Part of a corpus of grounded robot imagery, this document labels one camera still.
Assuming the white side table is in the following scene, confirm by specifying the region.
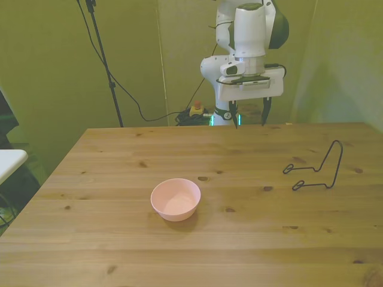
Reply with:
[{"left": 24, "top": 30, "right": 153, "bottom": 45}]
[{"left": 0, "top": 149, "right": 29, "bottom": 185}]

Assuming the black tripod camera stand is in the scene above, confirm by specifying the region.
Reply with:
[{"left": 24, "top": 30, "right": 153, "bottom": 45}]
[{"left": 85, "top": 0, "right": 125, "bottom": 128}]

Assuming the long black stand cable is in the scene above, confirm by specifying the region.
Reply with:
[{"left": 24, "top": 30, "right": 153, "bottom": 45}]
[{"left": 76, "top": 0, "right": 180, "bottom": 123}]

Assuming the black zip tie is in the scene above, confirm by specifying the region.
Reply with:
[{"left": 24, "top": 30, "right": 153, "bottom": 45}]
[{"left": 208, "top": 20, "right": 234, "bottom": 30}]

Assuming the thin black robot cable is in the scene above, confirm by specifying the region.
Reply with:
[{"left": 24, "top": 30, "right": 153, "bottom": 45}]
[{"left": 189, "top": 43, "right": 219, "bottom": 109}]

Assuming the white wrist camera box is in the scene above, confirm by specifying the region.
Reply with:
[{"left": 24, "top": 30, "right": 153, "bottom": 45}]
[{"left": 220, "top": 62, "right": 247, "bottom": 77}]

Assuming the yellow emergency stop button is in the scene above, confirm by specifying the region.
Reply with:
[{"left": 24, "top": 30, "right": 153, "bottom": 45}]
[{"left": 190, "top": 100, "right": 205, "bottom": 117}]

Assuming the black coiled cable bundle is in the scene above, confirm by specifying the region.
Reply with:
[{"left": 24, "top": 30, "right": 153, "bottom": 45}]
[{"left": 175, "top": 109, "right": 215, "bottom": 126}]

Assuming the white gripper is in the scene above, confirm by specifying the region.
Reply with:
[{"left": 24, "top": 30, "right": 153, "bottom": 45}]
[{"left": 215, "top": 66, "right": 285, "bottom": 130}]

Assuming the black wire bowl rack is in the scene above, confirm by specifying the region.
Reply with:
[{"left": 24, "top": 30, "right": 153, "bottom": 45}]
[{"left": 282, "top": 139, "right": 344, "bottom": 191}]

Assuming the black monitor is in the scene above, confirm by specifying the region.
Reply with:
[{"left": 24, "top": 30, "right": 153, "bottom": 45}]
[{"left": 0, "top": 88, "right": 20, "bottom": 150}]

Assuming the pink plastic bowl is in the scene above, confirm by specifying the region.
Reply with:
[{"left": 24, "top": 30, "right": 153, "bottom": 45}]
[{"left": 150, "top": 178, "right": 202, "bottom": 222}]

